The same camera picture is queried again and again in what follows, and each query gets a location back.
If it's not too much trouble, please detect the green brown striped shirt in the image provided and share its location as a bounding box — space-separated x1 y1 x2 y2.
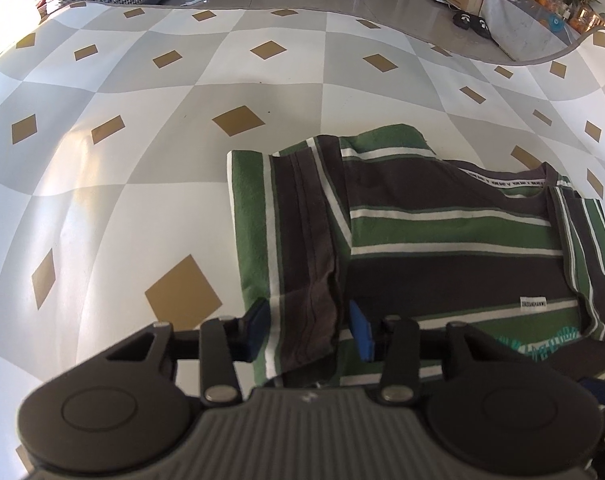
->
228 125 605 386

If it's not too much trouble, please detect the black slippers pair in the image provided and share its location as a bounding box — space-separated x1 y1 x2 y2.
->
452 11 493 40

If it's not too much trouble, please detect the white cloth covered counter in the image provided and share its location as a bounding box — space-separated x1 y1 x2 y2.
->
481 0 579 62

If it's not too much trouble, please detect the checkered diamond pattern tablecloth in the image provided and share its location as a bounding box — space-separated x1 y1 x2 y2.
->
0 3 605 479

